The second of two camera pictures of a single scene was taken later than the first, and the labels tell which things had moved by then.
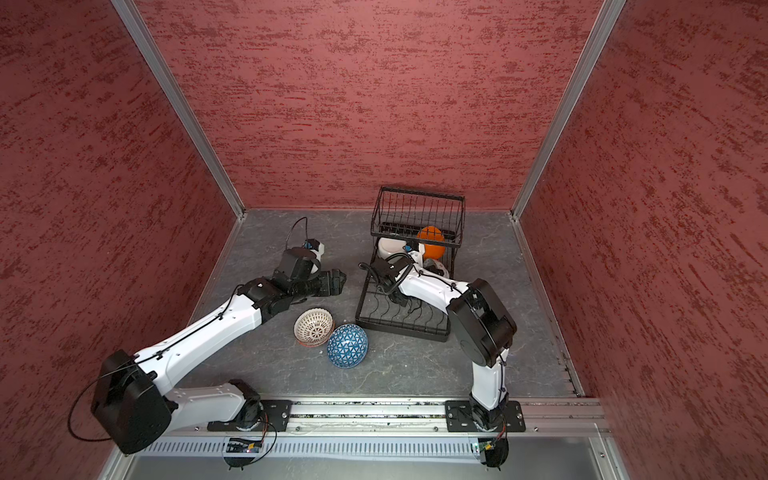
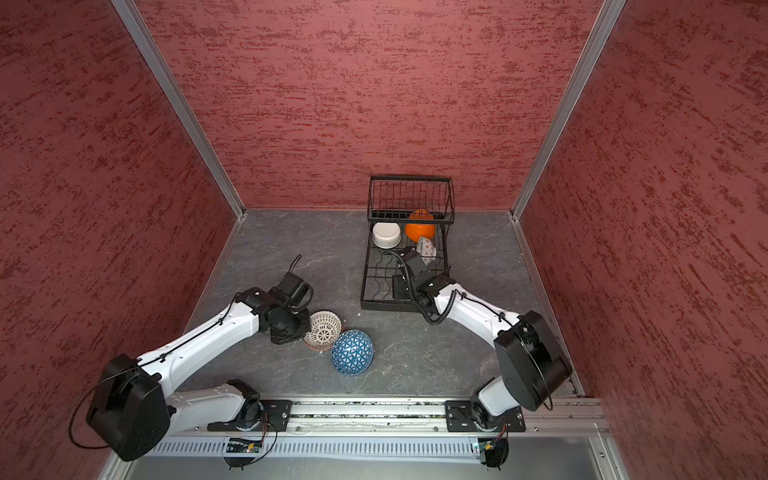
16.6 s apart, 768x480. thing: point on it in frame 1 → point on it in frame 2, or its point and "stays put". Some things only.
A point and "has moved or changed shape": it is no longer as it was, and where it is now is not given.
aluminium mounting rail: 399,414 stays put
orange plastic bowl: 434,252 → 413,232
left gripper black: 326,289 → 304,328
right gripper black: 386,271 → 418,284
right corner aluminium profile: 601,29 stays put
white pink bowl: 389,246 has moved or changed shape
